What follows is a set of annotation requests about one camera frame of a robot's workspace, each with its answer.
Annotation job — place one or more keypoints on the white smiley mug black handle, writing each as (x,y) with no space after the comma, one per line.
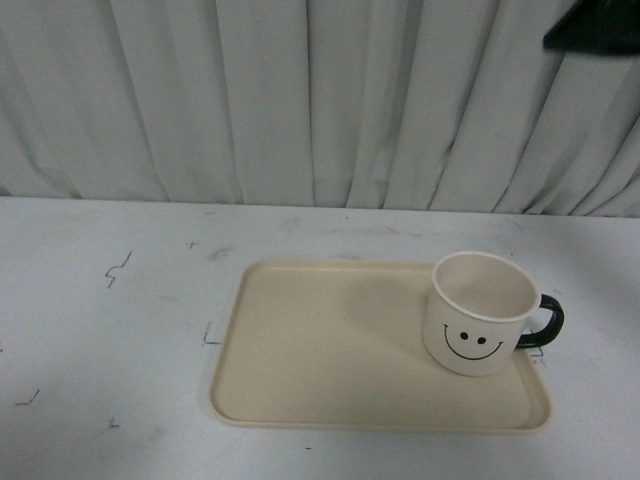
(482,308)

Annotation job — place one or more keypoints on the beige rectangular plastic tray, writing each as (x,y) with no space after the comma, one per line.
(337,345)

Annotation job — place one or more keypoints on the white pleated curtain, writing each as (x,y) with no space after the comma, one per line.
(408,105)

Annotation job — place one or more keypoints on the black object at top right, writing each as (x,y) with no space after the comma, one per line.
(601,28)

